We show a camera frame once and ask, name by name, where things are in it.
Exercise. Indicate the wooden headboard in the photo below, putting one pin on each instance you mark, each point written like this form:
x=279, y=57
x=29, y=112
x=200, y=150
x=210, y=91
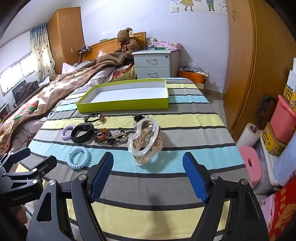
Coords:
x=101, y=49

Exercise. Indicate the power strip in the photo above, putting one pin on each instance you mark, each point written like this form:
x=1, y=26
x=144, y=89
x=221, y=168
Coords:
x=84, y=49

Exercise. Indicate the pink plastic bucket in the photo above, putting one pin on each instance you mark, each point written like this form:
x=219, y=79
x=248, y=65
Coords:
x=282, y=122

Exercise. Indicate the white light switch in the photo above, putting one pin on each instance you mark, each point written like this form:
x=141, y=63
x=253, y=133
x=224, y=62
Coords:
x=175, y=9

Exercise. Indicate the small black hair clip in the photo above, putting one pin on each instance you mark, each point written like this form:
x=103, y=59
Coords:
x=138, y=117

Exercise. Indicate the small clear containers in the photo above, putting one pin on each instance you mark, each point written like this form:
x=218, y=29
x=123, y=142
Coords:
x=151, y=44

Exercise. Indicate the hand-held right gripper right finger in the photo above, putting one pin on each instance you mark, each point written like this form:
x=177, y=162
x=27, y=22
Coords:
x=195, y=178

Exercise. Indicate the yellow printed carton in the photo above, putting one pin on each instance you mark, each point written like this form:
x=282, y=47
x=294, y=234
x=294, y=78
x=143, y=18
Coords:
x=290, y=97

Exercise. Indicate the green red plaid cloth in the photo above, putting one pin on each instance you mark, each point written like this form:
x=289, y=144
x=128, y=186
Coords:
x=27, y=109

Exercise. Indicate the patterned curtain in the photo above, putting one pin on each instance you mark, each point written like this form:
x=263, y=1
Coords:
x=41, y=53

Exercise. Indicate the large wooden wardrobe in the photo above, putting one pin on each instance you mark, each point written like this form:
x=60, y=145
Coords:
x=266, y=58

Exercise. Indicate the clear white claw clip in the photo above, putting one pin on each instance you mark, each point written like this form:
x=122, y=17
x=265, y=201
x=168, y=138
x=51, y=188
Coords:
x=133, y=148

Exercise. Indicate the brown teddy bear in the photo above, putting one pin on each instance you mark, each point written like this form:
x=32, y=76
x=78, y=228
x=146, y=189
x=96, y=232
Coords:
x=126, y=38

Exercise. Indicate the dark padded seat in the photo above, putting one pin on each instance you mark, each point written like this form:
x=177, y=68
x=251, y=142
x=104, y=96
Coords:
x=23, y=90

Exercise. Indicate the red and gold pillow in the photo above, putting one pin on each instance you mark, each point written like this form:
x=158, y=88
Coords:
x=124, y=74

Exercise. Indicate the grey nightstand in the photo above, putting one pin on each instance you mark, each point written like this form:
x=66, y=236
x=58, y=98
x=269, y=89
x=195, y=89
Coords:
x=152, y=60

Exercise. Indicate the red printed box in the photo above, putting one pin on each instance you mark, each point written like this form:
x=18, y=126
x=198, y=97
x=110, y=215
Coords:
x=284, y=213

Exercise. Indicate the window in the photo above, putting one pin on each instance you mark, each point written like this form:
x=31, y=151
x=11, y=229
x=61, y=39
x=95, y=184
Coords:
x=16, y=71

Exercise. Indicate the cartoon wall stickers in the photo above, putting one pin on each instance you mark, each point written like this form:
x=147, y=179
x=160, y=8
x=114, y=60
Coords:
x=188, y=4

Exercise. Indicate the black smart band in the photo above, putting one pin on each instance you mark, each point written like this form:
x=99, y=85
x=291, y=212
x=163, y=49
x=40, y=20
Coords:
x=81, y=139

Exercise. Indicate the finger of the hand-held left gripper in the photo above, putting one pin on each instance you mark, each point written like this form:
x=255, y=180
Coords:
x=13, y=156
x=46, y=163

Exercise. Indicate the rose gold claw clip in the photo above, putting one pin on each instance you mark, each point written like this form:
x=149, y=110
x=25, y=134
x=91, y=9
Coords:
x=144, y=154

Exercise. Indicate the white cardboard boxes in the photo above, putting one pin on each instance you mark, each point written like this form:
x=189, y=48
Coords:
x=291, y=76

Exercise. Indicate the green shallow cardboard box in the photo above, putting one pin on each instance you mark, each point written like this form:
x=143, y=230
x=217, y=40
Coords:
x=129, y=92

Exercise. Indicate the tall wooden cabinet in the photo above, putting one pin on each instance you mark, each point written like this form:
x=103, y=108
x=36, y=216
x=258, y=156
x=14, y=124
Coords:
x=64, y=41

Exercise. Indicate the orange box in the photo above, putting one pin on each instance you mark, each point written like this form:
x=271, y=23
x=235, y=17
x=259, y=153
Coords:
x=192, y=76

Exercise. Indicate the person's left hand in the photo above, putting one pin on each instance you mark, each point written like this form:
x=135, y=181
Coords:
x=20, y=213

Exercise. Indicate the white plastic bag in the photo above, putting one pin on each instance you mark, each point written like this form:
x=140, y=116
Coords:
x=285, y=162

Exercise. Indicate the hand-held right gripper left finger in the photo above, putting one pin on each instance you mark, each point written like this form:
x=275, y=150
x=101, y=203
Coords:
x=101, y=178

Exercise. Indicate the pink floral box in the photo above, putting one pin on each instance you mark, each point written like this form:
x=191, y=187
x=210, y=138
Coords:
x=172, y=45

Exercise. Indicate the rhinestone hair clip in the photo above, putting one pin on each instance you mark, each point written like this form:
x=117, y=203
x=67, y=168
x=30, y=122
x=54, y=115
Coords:
x=120, y=137

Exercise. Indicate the striped tablecloth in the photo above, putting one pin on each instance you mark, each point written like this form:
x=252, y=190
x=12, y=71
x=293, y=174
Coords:
x=185, y=129

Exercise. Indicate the black and red tool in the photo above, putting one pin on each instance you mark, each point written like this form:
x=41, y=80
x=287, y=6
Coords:
x=266, y=102

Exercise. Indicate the brown blanket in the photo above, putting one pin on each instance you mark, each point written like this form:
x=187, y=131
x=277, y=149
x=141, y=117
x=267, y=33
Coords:
x=57, y=85

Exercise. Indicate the white paper roll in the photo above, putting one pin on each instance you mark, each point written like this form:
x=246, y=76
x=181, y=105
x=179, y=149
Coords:
x=246, y=136

